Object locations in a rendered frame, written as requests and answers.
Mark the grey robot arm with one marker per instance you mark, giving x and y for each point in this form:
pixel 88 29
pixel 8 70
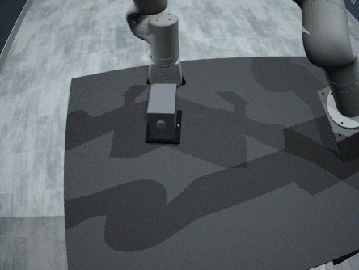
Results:
pixel 325 39

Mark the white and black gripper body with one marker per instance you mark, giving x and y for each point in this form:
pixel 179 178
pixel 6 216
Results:
pixel 162 74

